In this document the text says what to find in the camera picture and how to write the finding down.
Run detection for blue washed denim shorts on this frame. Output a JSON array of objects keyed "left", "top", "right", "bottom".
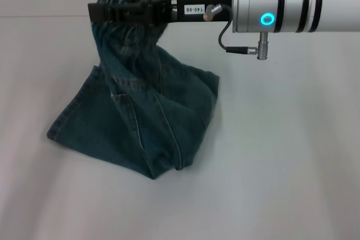
[{"left": 46, "top": 0, "right": 221, "bottom": 180}]

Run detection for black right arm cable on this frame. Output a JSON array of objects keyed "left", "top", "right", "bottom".
[{"left": 202, "top": 3, "right": 270, "bottom": 61}]

